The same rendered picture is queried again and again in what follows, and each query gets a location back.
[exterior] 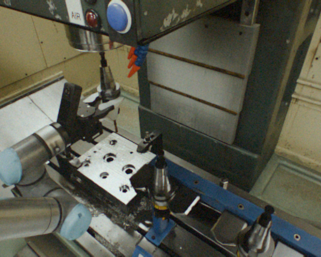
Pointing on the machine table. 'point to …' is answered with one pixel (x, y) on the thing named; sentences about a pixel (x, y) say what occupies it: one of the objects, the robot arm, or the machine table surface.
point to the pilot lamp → (91, 20)
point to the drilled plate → (139, 159)
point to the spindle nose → (89, 40)
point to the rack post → (159, 229)
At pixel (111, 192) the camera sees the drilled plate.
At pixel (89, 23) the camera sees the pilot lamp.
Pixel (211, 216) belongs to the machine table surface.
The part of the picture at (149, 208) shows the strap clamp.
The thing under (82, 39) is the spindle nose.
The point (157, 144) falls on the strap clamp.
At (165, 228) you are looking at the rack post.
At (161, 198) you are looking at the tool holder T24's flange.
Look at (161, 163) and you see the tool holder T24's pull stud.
